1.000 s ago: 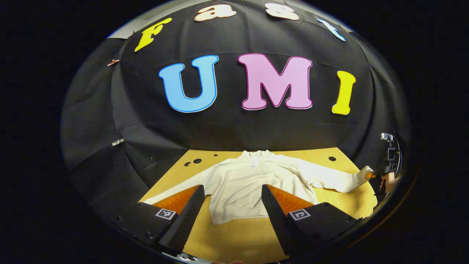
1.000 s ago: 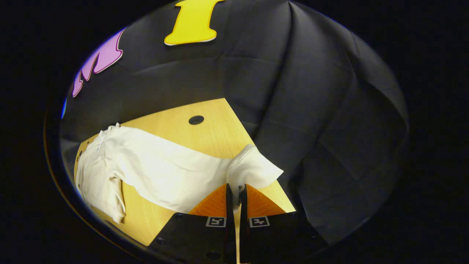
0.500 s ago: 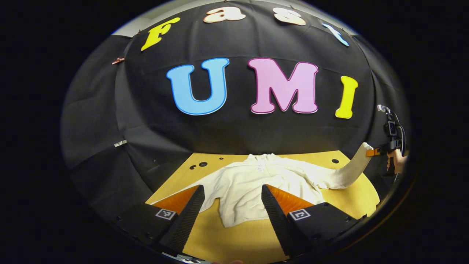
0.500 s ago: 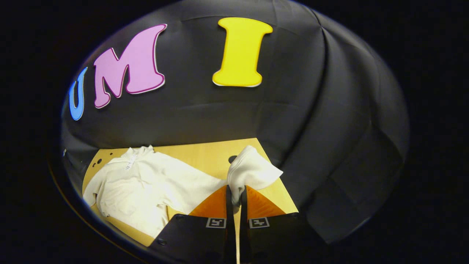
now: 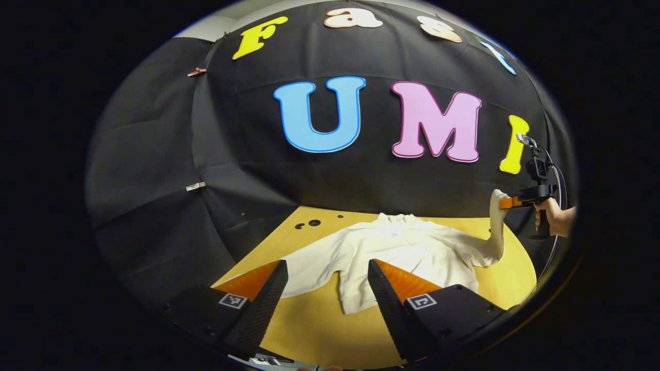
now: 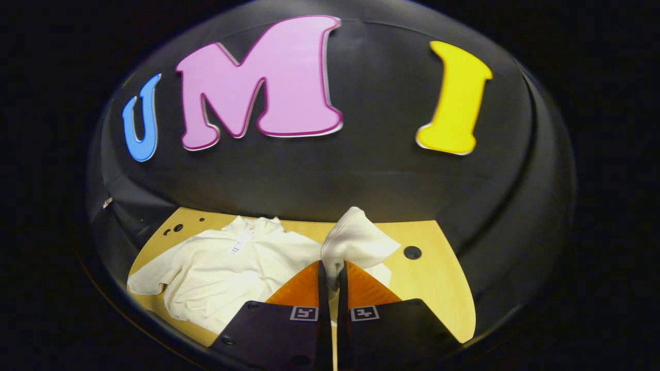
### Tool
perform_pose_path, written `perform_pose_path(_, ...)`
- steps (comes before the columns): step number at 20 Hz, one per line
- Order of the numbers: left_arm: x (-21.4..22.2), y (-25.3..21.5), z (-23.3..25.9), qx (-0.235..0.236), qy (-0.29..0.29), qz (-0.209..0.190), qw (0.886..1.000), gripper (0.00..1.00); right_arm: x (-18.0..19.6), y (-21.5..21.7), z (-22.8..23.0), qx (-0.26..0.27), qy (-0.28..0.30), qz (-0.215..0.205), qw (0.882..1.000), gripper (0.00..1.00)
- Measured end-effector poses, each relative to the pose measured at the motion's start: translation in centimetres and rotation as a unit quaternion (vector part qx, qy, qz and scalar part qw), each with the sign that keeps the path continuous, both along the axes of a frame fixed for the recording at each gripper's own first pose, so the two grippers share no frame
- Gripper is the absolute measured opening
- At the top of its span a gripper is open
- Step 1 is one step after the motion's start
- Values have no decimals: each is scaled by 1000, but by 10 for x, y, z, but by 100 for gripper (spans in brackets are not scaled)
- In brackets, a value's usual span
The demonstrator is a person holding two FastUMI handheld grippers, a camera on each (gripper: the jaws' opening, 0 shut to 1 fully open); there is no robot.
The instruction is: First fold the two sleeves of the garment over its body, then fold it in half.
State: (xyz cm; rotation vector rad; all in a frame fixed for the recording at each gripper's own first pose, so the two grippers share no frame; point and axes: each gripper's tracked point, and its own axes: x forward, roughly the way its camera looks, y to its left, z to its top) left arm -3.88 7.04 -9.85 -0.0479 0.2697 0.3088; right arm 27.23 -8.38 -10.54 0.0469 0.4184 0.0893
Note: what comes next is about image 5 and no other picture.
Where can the small white clip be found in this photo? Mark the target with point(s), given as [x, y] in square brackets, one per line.
[195, 186]

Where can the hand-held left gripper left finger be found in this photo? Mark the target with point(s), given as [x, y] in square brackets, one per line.
[263, 309]

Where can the white sweatshirt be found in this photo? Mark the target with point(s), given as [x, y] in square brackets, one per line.
[402, 252]

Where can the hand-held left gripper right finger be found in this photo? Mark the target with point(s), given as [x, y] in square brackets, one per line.
[392, 309]

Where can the small copper clip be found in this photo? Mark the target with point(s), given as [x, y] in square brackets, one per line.
[196, 72]

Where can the black backdrop cloth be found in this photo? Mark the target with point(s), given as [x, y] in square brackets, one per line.
[232, 129]

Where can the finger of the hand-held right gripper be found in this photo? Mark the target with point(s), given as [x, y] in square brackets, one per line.
[510, 202]

